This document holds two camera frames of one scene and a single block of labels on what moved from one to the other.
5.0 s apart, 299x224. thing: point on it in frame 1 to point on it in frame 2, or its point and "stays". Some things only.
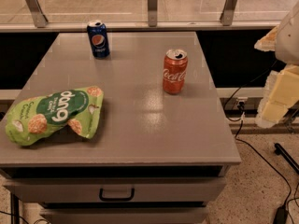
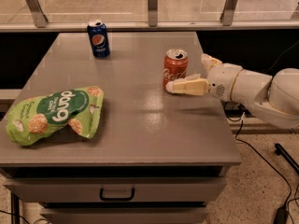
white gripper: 289,39 to 221,79
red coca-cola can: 175,71 stays
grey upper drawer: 118,189 stays
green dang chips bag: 34,119 stays
